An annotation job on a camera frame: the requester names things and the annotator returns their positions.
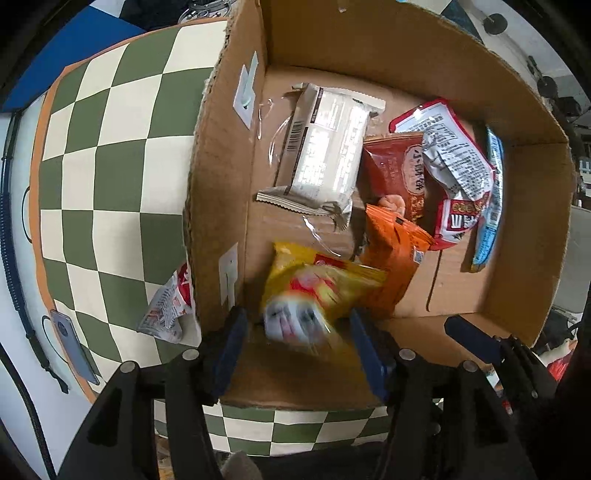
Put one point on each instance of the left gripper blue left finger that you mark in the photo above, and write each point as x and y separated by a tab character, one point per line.
228	349

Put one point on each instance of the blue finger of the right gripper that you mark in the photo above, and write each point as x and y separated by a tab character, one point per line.
472	338

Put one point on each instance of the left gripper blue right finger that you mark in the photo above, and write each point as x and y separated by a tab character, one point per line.
374	352

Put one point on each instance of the red white jinzai snack pouch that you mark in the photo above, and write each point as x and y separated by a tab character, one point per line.
170	302

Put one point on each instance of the yellow snack packet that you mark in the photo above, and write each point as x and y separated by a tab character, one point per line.
306	292

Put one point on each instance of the orange snack packet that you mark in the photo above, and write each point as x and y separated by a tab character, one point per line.
396	246

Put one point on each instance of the long blue snack bar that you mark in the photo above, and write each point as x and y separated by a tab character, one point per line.
489	221

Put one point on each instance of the red white label snack pouch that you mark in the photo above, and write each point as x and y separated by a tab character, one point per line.
455	161

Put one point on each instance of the brown shrimp snack packet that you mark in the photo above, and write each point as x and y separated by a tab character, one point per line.
395	167

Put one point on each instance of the white wafer packet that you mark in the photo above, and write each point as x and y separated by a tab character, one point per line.
322	153

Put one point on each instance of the blue smartphone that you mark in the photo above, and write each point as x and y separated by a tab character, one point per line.
73	348

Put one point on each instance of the green checkered table mat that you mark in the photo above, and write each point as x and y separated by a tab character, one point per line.
113	153

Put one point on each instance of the blue cushion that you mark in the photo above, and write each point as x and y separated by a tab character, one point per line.
86	34

